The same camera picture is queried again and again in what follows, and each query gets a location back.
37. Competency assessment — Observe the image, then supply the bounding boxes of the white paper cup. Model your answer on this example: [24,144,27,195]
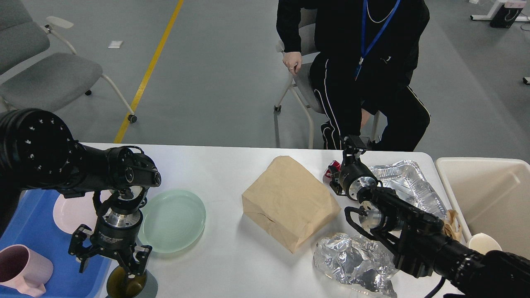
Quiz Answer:
[467,233,502,255]

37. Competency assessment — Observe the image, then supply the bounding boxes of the seated person in black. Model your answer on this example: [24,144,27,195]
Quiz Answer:
[276,0,430,151]

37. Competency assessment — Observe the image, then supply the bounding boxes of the black box on floor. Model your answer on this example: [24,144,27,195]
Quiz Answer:
[489,2,523,29]

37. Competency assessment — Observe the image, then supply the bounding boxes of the green plate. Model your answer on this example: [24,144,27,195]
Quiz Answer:
[138,189,206,253]

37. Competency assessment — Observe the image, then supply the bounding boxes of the crumpled brown paper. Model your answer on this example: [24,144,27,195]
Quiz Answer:
[442,209,462,242]

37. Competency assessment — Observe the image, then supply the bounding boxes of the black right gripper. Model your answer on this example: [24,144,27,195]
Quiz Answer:
[330,135,378,201]

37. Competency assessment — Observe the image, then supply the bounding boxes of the white chair under person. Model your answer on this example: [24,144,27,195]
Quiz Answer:
[276,0,369,150]

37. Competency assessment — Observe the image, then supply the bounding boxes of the beige plastic bin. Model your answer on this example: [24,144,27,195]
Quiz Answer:
[435,158,530,258]

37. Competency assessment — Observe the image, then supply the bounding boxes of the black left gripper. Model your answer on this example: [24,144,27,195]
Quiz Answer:
[68,207,153,288]

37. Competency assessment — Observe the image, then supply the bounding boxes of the teal mug yellow inside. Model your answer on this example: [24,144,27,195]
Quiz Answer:
[106,267,159,298]

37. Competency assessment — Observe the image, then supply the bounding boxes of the aluminium foil tray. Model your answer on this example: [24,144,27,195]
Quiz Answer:
[369,160,447,219]

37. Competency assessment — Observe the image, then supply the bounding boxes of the blue plastic tray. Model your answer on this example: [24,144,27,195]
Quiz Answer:
[0,189,110,298]

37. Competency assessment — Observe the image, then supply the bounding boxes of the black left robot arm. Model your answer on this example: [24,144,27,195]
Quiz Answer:
[0,108,161,279]

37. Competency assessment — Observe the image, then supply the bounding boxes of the brown paper bag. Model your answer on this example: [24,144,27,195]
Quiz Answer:
[242,155,341,253]

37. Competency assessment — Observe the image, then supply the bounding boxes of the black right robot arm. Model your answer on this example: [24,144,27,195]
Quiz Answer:
[329,135,530,298]

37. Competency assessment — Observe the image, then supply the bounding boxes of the crumpled aluminium foil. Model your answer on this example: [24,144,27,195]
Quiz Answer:
[313,232,398,298]

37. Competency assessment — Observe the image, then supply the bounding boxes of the pink plate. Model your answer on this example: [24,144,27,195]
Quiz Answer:
[53,191,98,234]

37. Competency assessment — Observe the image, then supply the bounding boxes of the pink mug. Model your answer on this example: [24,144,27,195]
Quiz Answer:
[0,245,54,298]

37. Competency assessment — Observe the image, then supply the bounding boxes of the white paper scrap on floor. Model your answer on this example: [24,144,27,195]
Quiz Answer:
[108,40,124,49]

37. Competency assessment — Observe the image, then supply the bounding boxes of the grey office chair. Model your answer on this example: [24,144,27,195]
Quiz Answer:
[0,0,137,123]

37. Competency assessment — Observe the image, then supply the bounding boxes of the red snack wrapper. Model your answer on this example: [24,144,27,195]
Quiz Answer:
[322,160,342,183]

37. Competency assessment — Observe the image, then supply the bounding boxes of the blue lanyard badge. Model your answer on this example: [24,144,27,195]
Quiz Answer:
[354,0,401,81]

